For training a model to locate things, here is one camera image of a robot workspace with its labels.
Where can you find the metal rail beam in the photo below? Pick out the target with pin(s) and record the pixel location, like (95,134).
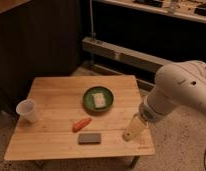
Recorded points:
(127,56)

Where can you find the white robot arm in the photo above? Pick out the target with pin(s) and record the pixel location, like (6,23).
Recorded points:
(176,84)

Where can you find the white block on plate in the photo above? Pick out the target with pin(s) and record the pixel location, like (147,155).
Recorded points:
(99,100)

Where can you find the translucent yellowish gripper tool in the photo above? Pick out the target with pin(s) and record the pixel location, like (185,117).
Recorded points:
(136,126)

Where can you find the green round plate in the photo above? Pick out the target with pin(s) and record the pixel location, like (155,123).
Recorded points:
(88,102)

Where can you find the wooden low table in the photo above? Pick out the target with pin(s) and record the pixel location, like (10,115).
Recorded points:
(59,104)

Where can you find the vertical metal pole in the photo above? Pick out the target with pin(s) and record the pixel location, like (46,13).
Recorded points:
(93,34)

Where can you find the orange carrot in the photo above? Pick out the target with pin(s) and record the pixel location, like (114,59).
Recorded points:
(81,124)

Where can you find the white plastic cup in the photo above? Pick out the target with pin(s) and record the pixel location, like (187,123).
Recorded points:
(27,110)

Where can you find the background shelf countertop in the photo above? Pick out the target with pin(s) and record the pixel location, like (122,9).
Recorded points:
(182,9)

